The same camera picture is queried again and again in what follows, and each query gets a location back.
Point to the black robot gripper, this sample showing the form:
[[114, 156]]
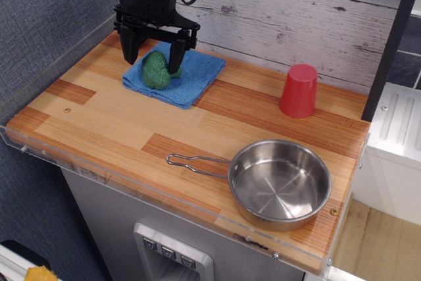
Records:
[[165, 24]]

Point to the green toy broccoli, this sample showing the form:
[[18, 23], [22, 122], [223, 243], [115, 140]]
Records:
[[155, 71]]

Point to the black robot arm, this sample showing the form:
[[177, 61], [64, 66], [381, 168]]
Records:
[[139, 20]]

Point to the stainless steel pot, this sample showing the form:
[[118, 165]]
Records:
[[278, 185]]

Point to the blue folded cloth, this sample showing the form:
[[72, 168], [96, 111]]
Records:
[[199, 70]]

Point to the red plastic cup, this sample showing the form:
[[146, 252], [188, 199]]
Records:
[[299, 95]]

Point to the grey toy fridge cabinet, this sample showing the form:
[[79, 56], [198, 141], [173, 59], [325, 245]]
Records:
[[110, 213]]

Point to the silver dispenser button panel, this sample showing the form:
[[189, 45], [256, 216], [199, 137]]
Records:
[[166, 258]]

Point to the yellow and black object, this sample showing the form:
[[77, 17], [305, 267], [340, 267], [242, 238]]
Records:
[[40, 274]]

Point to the white toy sink unit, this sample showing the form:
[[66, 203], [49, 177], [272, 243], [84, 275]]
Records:
[[388, 177]]

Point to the black right frame post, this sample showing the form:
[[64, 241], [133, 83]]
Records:
[[391, 47]]

